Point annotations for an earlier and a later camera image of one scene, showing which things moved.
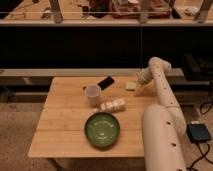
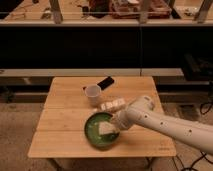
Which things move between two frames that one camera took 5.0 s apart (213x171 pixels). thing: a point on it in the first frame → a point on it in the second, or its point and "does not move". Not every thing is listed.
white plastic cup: (92, 91) does not move
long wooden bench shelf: (83, 71) does not move
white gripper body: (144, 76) → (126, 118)
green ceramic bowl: (102, 130) does not move
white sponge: (131, 85) → (105, 127)
